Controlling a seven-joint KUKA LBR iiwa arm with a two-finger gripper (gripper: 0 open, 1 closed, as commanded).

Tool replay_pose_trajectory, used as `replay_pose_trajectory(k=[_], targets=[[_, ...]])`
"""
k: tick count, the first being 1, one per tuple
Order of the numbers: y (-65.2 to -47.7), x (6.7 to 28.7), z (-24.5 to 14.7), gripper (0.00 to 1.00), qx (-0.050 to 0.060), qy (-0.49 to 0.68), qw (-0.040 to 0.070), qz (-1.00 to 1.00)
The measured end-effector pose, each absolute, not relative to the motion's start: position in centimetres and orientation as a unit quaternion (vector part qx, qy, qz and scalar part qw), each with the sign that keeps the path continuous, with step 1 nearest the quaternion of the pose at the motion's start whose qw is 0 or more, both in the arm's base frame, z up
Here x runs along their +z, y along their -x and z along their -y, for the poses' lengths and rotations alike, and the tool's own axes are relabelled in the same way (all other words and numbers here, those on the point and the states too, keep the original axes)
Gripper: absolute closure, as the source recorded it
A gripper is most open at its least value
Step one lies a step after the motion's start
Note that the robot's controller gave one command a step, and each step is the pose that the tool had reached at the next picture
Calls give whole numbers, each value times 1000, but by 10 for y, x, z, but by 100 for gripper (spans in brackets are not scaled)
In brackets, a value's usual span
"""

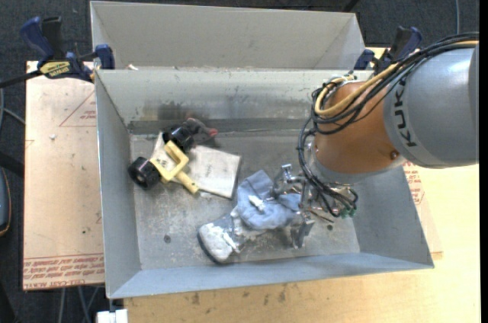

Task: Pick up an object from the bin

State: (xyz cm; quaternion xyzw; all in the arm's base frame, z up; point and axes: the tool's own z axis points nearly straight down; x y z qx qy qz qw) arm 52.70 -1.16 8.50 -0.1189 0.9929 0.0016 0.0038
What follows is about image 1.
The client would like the brown cardboard board red print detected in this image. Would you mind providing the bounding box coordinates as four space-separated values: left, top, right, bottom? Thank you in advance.
22 60 444 292

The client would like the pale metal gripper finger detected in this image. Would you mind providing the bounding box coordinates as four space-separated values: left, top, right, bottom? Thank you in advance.
271 162 295 200
291 215 316 250

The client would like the white flat packet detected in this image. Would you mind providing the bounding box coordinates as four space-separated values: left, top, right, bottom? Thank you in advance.
152 133 242 200

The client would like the grey metal bin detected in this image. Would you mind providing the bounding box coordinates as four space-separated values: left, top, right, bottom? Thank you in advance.
89 0 435 299

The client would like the black grey tool red tip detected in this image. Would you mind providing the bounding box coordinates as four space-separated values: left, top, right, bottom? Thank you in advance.
162 117 219 154

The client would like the yellow and black handled roller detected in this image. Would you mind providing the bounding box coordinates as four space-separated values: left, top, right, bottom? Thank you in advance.
127 140 201 195

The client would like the blue-grey sock with white lining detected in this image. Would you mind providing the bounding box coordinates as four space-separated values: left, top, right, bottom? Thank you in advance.
197 169 303 264

